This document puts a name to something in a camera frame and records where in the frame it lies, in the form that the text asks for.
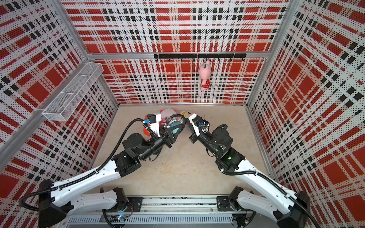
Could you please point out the white wire mesh basket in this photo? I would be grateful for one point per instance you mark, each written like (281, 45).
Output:
(65, 103)

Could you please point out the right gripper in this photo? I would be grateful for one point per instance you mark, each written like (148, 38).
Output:
(194, 137)

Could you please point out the pink hanging plush toy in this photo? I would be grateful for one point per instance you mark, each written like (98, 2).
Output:
(205, 71)

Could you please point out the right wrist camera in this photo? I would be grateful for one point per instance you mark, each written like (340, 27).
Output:
(197, 124)

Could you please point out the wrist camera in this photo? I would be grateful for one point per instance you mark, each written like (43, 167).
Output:
(197, 124)
(153, 121)

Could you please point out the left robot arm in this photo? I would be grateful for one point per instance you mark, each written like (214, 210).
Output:
(54, 201)

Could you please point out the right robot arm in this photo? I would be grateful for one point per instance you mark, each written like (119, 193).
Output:
(289, 209)

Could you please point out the pink striped plush doll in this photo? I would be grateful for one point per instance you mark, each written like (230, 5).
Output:
(165, 114)

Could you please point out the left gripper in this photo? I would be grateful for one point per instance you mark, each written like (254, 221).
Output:
(166, 135)

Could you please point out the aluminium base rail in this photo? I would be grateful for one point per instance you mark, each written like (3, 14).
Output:
(181, 210)

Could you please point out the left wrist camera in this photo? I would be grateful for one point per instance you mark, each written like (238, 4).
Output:
(153, 121)

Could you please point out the black hook rail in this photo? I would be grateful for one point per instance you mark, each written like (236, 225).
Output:
(201, 56)

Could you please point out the orange plush toy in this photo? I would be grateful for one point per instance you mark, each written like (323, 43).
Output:
(146, 132)

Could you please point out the teal charger bottom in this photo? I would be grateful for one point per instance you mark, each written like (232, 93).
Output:
(176, 130)

